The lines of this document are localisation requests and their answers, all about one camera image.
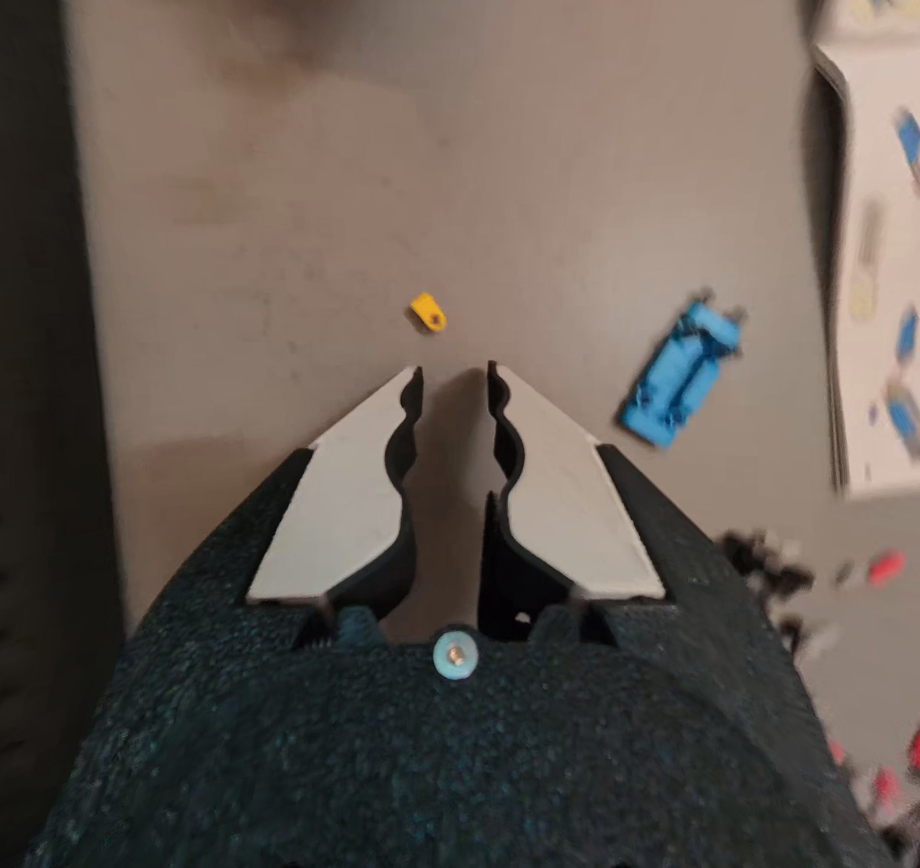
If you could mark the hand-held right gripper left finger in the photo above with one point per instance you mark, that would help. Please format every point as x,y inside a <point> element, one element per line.
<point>338,516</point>

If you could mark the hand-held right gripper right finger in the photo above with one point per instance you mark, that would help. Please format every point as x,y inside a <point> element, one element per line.
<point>575,516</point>

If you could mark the pile of small building pieces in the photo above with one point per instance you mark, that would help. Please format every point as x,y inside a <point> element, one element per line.
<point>776,573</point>

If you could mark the yellow connector piece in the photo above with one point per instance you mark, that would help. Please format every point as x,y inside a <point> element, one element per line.
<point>429,312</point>

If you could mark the blue panel with black pins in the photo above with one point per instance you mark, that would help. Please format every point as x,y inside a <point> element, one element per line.
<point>683,379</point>

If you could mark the red and grey pin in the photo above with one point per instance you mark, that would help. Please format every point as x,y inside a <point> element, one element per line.
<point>888,567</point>

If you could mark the black perforated pad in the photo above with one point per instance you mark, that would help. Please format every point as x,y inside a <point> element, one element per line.
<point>43,307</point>

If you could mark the instruction booklet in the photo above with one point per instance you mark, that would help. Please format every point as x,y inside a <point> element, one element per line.
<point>884,271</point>

